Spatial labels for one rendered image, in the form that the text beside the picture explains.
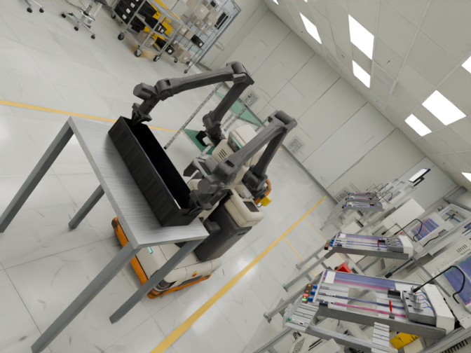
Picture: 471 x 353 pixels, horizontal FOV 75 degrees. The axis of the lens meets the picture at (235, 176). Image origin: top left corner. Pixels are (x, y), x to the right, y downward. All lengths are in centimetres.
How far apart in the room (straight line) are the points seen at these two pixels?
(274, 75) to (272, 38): 133
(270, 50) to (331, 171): 478
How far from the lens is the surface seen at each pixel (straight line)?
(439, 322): 218
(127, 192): 134
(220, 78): 157
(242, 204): 205
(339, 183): 1078
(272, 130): 135
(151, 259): 208
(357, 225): 675
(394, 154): 1079
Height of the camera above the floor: 153
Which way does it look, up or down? 18 degrees down
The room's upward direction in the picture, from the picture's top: 45 degrees clockwise
